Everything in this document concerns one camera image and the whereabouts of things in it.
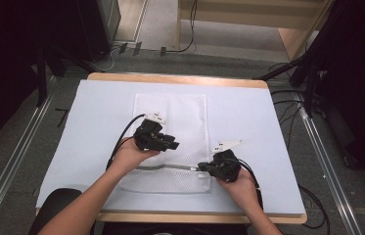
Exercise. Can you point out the person's right hand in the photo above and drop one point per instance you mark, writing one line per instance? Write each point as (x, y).
(243, 191)

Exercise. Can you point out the person's dark clothing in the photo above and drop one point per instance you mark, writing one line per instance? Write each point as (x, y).
(56, 202)

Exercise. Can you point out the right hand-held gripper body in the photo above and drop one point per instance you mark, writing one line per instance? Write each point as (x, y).
(227, 166)

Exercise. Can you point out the black curtain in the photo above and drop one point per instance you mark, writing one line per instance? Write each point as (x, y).
(0, 65)

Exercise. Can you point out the metal floor rail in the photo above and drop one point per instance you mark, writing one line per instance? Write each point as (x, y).
(17, 153)
(330, 169)

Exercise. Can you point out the wooden table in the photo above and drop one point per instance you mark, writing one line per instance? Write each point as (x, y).
(176, 79)

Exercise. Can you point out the white table sheet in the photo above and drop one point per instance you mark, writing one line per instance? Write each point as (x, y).
(251, 124)

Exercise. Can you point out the light wooden furniture frame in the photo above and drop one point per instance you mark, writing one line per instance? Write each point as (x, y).
(287, 19)

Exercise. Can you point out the black metal stand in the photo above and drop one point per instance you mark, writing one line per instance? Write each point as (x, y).
(307, 75)

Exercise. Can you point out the person's left hand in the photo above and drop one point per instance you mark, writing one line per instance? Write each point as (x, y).
(127, 156)

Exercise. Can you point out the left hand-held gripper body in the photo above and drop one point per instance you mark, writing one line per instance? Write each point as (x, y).
(149, 135)

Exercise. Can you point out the black cabinet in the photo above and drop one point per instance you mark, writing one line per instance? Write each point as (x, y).
(100, 26)

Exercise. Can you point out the white mesh laundry bag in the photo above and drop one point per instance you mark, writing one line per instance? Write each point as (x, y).
(186, 114)

